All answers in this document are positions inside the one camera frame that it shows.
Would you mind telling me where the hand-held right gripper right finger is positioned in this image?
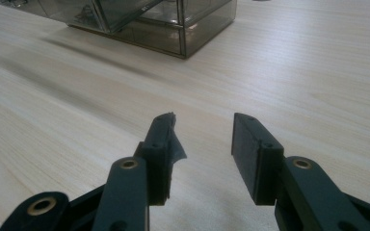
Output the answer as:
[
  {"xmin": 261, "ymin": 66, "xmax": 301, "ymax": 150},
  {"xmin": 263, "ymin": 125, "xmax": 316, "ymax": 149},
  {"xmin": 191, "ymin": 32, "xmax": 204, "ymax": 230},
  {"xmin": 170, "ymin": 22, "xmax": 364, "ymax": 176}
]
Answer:
[{"xmin": 230, "ymin": 112, "xmax": 370, "ymax": 231}]

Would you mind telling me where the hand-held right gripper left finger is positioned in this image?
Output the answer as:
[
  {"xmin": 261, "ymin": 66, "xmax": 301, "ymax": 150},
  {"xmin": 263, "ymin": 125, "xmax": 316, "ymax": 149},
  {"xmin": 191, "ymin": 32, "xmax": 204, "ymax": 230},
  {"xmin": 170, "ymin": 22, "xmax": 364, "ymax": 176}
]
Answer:
[{"xmin": 92, "ymin": 112, "xmax": 188, "ymax": 231}]

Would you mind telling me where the smoky transparent drawer organizer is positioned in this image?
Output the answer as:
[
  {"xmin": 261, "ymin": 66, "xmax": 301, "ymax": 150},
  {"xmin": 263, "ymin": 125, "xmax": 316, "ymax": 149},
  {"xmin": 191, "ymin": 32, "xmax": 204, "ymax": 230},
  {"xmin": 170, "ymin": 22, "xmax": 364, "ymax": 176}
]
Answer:
[{"xmin": 0, "ymin": 0, "xmax": 238, "ymax": 60}]

